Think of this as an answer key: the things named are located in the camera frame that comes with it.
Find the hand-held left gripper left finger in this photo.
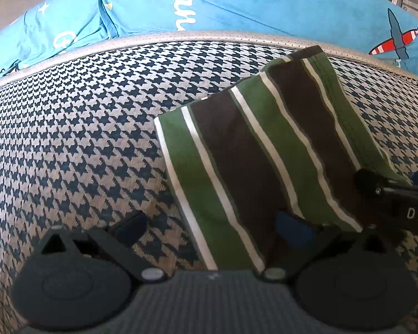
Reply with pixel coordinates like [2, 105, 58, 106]
[33, 212, 168, 283]

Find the green brown striped t-shirt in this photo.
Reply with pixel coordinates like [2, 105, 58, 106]
[154, 45, 413, 272]

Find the houndstooth sofa seat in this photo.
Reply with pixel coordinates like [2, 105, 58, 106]
[0, 30, 418, 334]

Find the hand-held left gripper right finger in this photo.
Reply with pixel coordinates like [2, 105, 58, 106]
[263, 210, 387, 282]

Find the blue printed blanket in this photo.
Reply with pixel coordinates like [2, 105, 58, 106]
[0, 0, 418, 82]

